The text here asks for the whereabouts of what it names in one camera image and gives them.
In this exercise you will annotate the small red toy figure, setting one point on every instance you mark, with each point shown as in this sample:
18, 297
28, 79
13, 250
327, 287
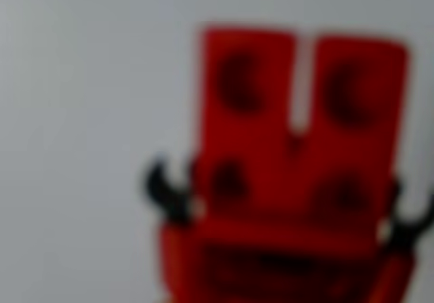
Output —
291, 167

